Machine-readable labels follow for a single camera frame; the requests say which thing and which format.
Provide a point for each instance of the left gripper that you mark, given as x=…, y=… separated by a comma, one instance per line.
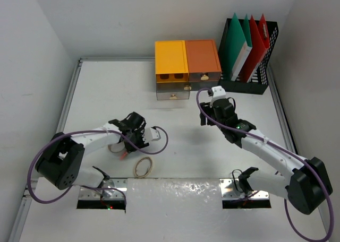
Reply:
x=141, y=143

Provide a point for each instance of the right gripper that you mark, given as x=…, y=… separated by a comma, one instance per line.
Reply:
x=206, y=108

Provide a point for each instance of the orange pen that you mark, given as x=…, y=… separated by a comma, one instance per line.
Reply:
x=124, y=155

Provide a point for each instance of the green clip file folder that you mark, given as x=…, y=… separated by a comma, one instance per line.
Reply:
x=235, y=47

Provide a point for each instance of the red clip file folder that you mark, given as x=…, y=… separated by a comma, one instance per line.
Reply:
x=260, y=45

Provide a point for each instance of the transparent yellow drawer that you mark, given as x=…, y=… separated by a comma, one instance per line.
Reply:
x=173, y=91

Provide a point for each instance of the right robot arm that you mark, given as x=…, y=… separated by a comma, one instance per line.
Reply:
x=304, y=182

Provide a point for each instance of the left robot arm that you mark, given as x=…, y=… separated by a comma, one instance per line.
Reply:
x=61, y=162

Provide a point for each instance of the large clear tape roll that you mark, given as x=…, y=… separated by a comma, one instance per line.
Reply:
x=117, y=147

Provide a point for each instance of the beige masking tape roll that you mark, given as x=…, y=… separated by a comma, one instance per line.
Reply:
x=143, y=167

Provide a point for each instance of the dark bottom drawer box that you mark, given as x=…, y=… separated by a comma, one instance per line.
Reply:
x=196, y=86

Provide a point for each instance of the orange drawer box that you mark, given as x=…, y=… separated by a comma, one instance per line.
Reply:
x=203, y=60

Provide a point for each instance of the yellow drawer box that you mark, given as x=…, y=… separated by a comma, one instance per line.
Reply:
x=171, y=64

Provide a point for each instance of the black mesh file organizer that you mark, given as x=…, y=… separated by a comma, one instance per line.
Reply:
x=259, y=81

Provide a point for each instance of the white front cover board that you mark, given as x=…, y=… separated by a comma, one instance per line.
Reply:
x=168, y=210

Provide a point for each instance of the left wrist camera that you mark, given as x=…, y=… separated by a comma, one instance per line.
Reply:
x=151, y=134

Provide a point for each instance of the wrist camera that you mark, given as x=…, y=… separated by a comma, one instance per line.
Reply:
x=151, y=134
x=217, y=93

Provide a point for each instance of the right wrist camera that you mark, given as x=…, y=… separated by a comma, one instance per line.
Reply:
x=217, y=93

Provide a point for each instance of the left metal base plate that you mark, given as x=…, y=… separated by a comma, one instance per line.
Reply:
x=110, y=189

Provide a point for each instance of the metal base plate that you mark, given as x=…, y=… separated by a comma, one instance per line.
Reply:
x=110, y=189
x=230, y=193

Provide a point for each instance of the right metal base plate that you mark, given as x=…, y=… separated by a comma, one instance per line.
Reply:
x=230, y=193

